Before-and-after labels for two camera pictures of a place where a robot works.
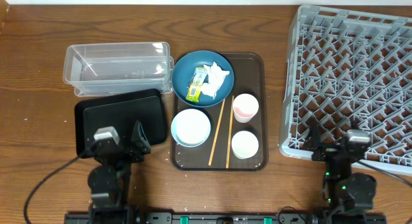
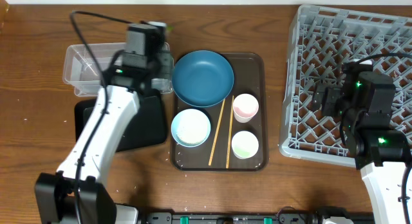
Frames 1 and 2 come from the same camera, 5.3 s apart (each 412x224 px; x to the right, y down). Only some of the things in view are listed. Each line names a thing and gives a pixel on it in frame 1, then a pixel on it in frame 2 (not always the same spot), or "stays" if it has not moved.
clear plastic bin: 110,69 stays
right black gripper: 313,140 → 332,92
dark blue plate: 203,78 stays
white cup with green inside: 244,145 stays
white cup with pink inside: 245,107 stays
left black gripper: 138,144 → 159,60
